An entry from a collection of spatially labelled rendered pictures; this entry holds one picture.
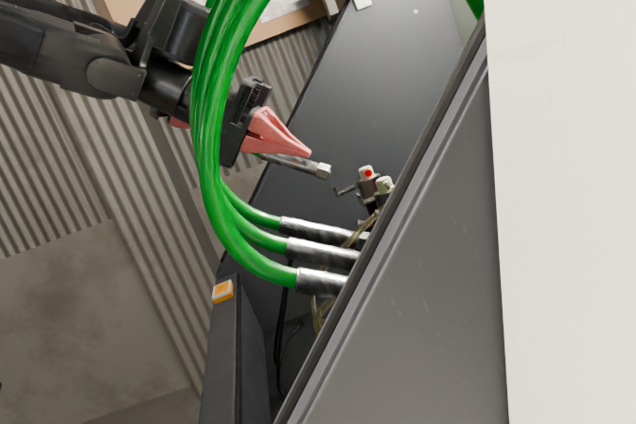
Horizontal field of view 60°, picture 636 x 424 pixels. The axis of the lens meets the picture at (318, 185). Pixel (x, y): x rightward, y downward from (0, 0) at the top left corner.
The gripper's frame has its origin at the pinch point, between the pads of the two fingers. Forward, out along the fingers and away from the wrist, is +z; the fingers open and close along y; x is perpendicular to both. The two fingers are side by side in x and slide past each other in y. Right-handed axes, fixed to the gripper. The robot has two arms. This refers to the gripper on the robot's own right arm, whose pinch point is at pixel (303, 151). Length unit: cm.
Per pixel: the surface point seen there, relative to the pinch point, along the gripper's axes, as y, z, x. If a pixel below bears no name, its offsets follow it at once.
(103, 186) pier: -86, -71, 150
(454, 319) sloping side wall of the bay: 3.8, 11.3, -35.6
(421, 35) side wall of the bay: 18.6, 9.2, 34.7
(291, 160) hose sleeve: -3.6, -1.1, 7.8
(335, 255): -2.4, 6.4, -18.8
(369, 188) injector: -0.1, 8.5, -2.1
